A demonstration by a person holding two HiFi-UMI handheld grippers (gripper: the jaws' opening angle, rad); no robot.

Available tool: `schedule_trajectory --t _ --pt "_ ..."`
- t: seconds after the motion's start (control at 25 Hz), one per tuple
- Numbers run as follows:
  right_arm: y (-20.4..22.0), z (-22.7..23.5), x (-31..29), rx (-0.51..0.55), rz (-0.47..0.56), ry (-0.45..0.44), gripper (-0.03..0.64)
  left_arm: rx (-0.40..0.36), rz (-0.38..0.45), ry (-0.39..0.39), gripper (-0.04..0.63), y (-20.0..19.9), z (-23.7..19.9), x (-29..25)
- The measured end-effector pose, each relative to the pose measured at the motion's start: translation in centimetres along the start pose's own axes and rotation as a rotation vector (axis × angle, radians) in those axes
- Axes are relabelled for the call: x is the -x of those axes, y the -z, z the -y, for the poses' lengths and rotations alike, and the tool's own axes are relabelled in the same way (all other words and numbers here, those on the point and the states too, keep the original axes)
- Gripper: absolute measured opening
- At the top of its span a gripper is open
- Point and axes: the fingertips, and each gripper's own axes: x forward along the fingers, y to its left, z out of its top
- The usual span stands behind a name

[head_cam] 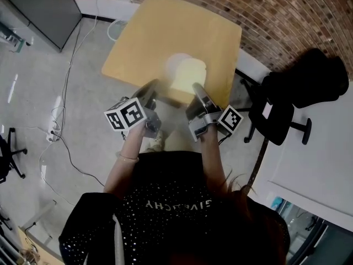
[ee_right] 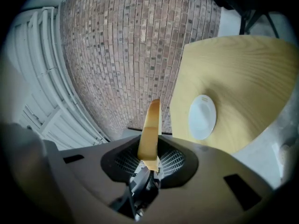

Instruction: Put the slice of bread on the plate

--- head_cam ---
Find metal shelf rack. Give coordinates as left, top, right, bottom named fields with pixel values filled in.
left=0, top=20, right=33, bottom=49

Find thin wrist bracelet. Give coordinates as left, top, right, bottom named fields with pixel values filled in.
left=119, top=153, right=140, bottom=162

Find person's pale shoe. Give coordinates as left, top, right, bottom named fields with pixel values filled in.
left=145, top=130, right=167, bottom=152

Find white power strip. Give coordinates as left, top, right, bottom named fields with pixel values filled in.
left=46, top=119, right=63, bottom=143

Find wooden pedestal table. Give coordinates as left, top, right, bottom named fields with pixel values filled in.
left=100, top=0, right=243, bottom=110

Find black office chair with tag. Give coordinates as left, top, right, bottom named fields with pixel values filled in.
left=239, top=47, right=350, bottom=147

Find black floor cable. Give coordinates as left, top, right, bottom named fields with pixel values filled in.
left=51, top=131, right=106, bottom=188

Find clutter of small desk items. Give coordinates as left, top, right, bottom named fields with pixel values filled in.
left=16, top=247, right=42, bottom=265

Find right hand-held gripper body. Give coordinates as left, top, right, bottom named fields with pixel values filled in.
left=188, top=105, right=245, bottom=143

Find person's black sparkly shirt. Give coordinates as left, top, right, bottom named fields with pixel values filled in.
left=58, top=150, right=291, bottom=265

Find person's left forearm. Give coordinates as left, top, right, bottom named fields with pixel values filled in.
left=103, top=126, right=147, bottom=199

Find grey desk leg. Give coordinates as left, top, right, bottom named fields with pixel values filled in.
left=20, top=199, right=56, bottom=232

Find long white floor cable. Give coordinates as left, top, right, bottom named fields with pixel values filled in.
left=58, top=0, right=99, bottom=127

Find black framed glass door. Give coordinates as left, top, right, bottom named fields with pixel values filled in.
left=271, top=197, right=353, bottom=265

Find grey metal cabinet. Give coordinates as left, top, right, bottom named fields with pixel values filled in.
left=0, top=0, right=83, bottom=52

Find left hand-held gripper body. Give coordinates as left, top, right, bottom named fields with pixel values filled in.
left=104, top=97, right=162, bottom=139

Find curved wooden desk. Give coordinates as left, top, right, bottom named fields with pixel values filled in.
left=15, top=224, right=66, bottom=265

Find turquoise hanging object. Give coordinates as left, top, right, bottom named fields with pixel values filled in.
left=271, top=197, right=285, bottom=211

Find looped white floor cable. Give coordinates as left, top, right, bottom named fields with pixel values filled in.
left=38, top=140, right=76, bottom=205

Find black gripper wrist strap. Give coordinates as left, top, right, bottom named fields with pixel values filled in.
left=217, top=133, right=232, bottom=146

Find pale bread slice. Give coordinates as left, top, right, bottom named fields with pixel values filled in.
left=170, top=57, right=208, bottom=95

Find white mesh waste basket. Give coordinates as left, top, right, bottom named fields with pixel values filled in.
left=107, top=19, right=129, bottom=41

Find person's right forearm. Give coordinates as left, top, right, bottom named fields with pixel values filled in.
left=198, top=128, right=230, bottom=196

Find person's beige trousers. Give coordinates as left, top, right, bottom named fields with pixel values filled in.
left=163, top=129, right=199, bottom=153

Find white plate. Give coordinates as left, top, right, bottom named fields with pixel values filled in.
left=165, top=52, right=194, bottom=80

